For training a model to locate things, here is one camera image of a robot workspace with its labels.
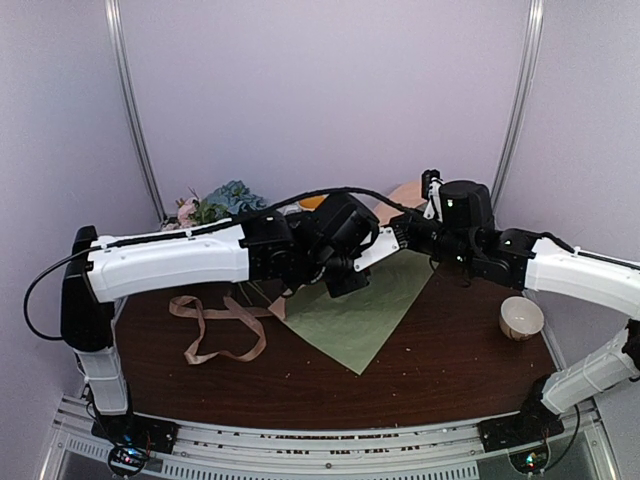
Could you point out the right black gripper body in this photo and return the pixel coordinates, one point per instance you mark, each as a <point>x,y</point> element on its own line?
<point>447,245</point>

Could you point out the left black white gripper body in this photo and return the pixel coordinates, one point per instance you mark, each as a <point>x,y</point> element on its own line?
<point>330,271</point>

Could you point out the white mug with orange inside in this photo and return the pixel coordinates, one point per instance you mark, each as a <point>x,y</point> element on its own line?
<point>311,203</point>

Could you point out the green and tan wrapping paper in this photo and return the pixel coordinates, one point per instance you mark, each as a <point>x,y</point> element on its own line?
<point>353,328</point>

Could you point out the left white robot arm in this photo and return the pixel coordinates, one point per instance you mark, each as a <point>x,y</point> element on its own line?
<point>297,249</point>

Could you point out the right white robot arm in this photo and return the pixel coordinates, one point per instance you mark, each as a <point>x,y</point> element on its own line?
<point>541,262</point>

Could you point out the blue hydrangea fake flower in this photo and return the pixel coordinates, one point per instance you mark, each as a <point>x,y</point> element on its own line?
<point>228,200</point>

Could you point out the white round bowl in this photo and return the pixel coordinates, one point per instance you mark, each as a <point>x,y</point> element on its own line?
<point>520,318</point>

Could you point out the beige ribbon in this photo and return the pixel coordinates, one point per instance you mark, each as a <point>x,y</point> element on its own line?
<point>234,332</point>

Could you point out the right circuit board with leds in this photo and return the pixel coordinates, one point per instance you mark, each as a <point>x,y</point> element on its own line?
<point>529,462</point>

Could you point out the circuit board with leds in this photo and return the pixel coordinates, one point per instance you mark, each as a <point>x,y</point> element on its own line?
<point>529,462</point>
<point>126,461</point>

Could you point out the left circuit board with leds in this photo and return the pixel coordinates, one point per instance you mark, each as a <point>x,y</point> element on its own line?
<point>126,461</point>

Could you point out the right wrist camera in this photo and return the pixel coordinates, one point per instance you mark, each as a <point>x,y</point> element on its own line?
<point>466,204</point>

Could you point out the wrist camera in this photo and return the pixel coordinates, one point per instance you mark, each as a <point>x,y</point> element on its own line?
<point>341,225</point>
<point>466,204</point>

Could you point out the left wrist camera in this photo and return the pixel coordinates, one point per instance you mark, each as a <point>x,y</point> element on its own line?
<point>341,225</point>

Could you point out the front aluminium rail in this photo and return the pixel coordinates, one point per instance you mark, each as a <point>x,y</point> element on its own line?
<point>451,450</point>

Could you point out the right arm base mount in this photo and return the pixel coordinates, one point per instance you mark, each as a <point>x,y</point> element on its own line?
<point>533,422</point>

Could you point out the right aluminium frame post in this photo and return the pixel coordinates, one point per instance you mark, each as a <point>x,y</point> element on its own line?
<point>527,69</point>

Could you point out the aluminium frame post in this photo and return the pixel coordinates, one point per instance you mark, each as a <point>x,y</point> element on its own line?
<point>117,37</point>
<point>527,69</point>

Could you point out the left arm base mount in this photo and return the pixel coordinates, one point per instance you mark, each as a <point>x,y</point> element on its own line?
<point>135,431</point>

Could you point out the left aluminium frame post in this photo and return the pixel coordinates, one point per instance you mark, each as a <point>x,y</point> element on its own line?
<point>117,37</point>

